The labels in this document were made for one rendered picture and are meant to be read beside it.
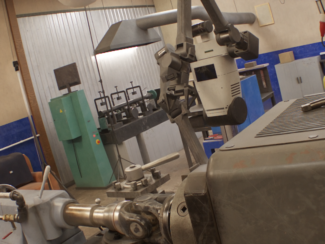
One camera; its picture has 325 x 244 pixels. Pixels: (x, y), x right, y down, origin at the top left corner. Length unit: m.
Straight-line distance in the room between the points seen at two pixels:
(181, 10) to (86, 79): 5.53
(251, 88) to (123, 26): 3.64
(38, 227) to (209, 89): 1.19
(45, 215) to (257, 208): 0.90
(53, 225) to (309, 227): 0.99
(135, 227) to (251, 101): 2.15
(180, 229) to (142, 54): 7.69
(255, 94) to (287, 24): 5.03
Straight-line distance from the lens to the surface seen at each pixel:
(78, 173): 6.05
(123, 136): 5.80
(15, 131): 5.99
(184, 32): 1.63
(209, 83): 2.07
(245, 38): 1.97
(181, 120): 1.91
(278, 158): 0.61
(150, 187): 1.29
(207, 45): 2.14
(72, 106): 5.64
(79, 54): 7.14
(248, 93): 3.05
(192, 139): 1.90
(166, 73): 1.50
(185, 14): 1.66
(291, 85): 7.77
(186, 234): 0.91
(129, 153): 5.82
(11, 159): 5.36
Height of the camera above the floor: 1.50
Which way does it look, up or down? 9 degrees down
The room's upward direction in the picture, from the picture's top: 15 degrees counter-clockwise
